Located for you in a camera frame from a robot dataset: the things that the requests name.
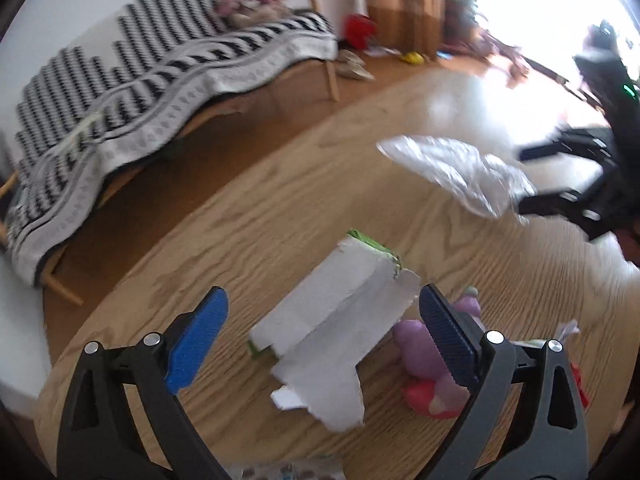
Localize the beige slippers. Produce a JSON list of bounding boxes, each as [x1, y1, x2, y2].
[[335, 50, 374, 81]]

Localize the yellow toy on floor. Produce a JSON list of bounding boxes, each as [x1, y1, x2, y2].
[[400, 51, 425, 66]]

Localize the wooden sofa frame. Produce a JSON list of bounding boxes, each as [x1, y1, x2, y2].
[[0, 0, 342, 307]]

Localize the round wooden table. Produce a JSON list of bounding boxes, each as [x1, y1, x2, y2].
[[36, 68, 639, 479]]

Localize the green potted plant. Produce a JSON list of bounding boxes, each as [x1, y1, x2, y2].
[[442, 0, 477, 47]]

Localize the purple pink plush toy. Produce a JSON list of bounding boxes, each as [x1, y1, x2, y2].
[[392, 318, 470, 419]]

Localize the crumpled clear plastic bag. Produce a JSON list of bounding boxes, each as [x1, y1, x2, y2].
[[376, 136, 536, 226]]

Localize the torn white cardboard box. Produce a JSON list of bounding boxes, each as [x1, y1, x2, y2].
[[248, 230, 421, 432]]

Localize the brown curtain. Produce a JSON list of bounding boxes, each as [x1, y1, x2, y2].
[[367, 0, 445, 60]]

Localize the red container by wall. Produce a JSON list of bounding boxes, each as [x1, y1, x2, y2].
[[344, 13, 378, 50]]

